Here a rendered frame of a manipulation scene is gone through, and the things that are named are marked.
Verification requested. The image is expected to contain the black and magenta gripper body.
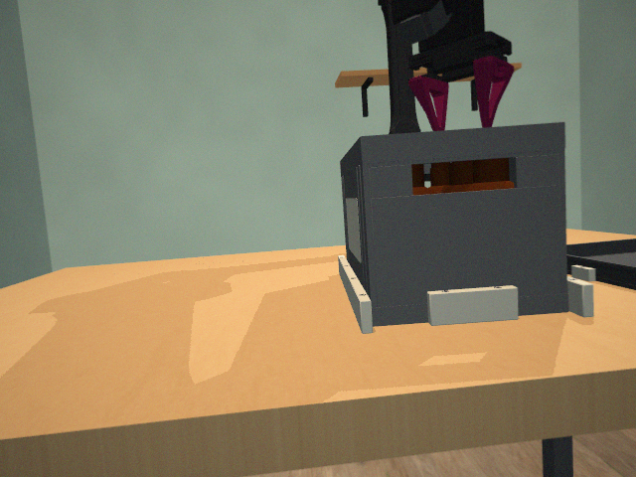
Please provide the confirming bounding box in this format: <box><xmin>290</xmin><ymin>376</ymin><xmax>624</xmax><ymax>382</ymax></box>
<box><xmin>408</xmin><ymin>31</ymin><xmax>512</xmax><ymax>82</ymax></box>

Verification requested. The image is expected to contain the brown glass bottle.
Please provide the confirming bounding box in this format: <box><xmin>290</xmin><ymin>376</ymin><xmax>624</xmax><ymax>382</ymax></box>
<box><xmin>411</xmin><ymin>164</ymin><xmax>435</xmax><ymax>195</ymax></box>
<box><xmin>440</xmin><ymin>161</ymin><xmax>473</xmax><ymax>194</ymax></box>
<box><xmin>463</xmin><ymin>158</ymin><xmax>514</xmax><ymax>192</ymax></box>

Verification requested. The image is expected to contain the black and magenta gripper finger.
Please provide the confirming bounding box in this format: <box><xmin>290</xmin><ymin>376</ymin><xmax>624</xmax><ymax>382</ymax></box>
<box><xmin>473</xmin><ymin>56</ymin><xmax>514</xmax><ymax>128</ymax></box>
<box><xmin>408</xmin><ymin>76</ymin><xmax>449</xmax><ymax>131</ymax></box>

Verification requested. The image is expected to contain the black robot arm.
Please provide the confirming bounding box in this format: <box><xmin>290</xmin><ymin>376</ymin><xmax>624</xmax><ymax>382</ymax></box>
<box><xmin>378</xmin><ymin>0</ymin><xmax>485</xmax><ymax>134</ymax></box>

